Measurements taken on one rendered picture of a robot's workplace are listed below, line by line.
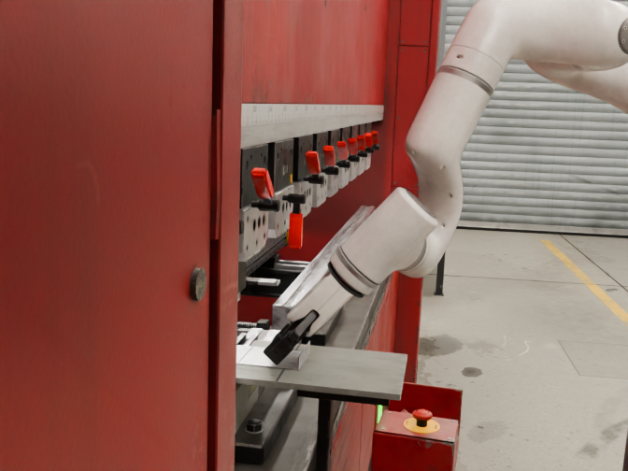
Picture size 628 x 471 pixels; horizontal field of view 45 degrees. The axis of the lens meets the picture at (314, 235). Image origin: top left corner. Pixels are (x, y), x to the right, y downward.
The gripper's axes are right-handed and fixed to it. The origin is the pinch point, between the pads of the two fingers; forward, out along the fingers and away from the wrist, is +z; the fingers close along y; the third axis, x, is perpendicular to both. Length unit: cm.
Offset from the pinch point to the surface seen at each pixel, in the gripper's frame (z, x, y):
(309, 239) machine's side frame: 40, -12, -214
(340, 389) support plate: -5.2, 10.1, 9.6
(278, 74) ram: -29.6, -30.9, -11.1
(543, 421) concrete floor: 29, 124, -227
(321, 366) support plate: -2.6, 6.7, 1.7
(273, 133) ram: -22.3, -24.7, -8.3
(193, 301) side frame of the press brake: -35, -8, 90
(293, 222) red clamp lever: -12.3, -12.5, -13.9
